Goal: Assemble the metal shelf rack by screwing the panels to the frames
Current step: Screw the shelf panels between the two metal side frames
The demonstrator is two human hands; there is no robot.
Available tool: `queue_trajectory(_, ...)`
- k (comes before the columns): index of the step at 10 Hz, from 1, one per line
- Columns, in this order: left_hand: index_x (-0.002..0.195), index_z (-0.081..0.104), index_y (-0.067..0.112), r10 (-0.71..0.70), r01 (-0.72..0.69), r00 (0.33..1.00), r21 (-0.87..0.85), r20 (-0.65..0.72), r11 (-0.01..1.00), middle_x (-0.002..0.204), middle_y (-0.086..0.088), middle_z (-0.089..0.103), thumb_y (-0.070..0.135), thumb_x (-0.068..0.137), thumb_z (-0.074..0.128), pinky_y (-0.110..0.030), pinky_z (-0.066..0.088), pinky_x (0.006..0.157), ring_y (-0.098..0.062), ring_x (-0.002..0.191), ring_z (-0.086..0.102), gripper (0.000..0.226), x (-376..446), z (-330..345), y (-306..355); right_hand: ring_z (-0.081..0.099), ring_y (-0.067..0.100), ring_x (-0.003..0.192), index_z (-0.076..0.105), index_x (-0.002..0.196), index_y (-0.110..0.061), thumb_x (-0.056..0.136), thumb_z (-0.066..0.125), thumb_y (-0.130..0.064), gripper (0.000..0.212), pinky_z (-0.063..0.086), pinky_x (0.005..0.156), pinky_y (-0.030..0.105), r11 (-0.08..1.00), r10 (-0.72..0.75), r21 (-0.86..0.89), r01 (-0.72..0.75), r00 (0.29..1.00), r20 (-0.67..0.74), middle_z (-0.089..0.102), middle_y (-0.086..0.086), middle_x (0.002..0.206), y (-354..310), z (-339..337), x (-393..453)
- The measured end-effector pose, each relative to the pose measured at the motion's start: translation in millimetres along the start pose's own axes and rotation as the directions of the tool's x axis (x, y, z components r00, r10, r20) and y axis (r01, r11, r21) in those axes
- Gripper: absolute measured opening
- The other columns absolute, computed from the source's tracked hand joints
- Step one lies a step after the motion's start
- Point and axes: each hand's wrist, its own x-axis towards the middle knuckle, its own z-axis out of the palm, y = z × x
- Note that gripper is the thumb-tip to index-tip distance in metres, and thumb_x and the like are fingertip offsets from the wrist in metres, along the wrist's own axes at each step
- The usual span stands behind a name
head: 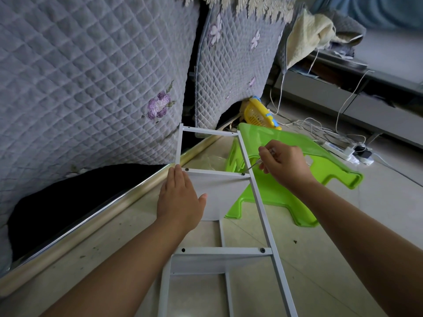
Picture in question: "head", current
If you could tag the person's right hand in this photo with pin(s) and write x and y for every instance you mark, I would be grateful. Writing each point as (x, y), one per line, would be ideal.
(287, 165)

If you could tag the person's left hand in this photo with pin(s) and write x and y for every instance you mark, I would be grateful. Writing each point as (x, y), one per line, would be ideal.
(180, 206)

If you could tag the white wooden board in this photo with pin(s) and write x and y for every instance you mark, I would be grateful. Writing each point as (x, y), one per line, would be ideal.
(218, 264)
(225, 194)

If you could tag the white metal frame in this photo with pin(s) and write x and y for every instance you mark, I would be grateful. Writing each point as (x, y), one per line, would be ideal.
(225, 250)
(228, 293)

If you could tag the person's left forearm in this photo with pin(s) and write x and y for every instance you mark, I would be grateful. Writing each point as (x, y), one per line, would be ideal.
(112, 280)

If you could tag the person's right forearm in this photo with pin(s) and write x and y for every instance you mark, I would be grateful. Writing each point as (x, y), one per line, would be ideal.
(370, 247)

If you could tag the green plastic stool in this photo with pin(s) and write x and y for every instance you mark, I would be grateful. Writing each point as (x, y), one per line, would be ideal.
(324, 171)

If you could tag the long white power strip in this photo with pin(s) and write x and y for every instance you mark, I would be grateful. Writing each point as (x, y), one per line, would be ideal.
(337, 152)

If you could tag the yellow plastic basket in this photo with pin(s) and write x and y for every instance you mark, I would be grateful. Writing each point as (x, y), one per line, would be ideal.
(259, 112)

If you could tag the white power strip with plugs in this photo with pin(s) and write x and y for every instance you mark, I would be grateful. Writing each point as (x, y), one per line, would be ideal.
(363, 155)

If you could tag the grey marble TV cabinet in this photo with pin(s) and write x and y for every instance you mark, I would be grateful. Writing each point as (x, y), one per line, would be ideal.
(383, 95)

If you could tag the pile of pale cloth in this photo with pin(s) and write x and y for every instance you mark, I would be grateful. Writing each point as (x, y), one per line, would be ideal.
(310, 33)

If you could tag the grey textured furniture cover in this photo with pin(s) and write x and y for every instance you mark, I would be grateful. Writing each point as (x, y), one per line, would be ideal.
(79, 82)

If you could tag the blue cloth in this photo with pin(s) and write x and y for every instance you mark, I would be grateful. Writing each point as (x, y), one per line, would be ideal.
(377, 9)

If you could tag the chrome metal base rail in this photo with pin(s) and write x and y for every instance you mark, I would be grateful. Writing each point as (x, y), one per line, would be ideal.
(86, 227)

